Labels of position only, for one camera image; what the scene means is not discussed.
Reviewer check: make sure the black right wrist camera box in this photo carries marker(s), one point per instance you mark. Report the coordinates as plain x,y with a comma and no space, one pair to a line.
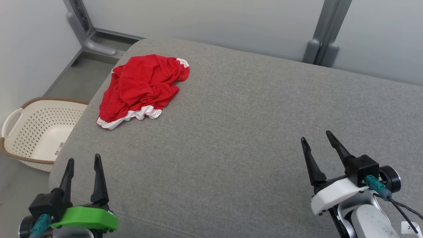
362,168

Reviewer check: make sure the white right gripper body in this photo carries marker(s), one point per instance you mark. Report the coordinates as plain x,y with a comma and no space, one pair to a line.
333,195

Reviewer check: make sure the red garment with white hem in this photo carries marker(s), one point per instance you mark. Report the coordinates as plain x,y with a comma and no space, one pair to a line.
142,86

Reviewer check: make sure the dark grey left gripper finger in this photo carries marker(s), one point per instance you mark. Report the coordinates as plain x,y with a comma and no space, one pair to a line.
67,181
99,185

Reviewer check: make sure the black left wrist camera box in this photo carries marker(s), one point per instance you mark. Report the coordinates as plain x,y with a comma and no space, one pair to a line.
46,203

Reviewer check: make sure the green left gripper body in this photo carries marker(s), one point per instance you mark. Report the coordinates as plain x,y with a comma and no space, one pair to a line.
86,218

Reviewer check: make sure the grey partition base rail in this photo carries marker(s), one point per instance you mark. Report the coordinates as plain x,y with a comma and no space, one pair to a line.
115,33

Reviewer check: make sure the cream plastic laundry basket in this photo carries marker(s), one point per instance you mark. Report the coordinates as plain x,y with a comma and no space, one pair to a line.
43,132

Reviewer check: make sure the grey partition post, long foot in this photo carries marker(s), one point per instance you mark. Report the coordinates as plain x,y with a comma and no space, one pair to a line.
81,26

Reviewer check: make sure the grey partition post, two feet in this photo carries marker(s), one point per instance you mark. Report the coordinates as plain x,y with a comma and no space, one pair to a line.
327,33

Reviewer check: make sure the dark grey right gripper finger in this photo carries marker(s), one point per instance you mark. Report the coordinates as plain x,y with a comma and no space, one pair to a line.
314,168
338,148

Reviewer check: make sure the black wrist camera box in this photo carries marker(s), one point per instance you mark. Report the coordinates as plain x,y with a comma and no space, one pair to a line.
46,203
362,168

